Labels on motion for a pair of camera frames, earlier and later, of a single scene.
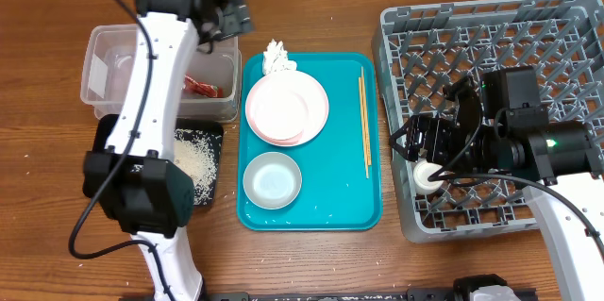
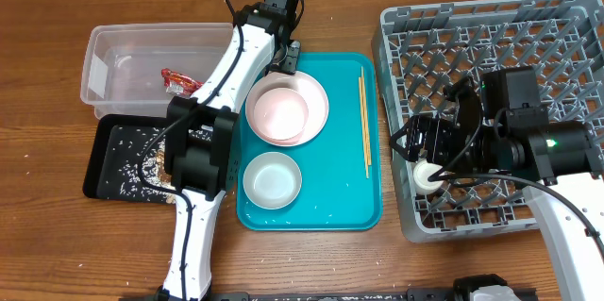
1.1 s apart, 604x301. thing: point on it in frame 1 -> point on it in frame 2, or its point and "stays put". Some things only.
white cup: [424, 170] stays put
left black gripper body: [230, 19] -> [287, 58]
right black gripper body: [459, 146] stays put
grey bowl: [272, 180] stays put
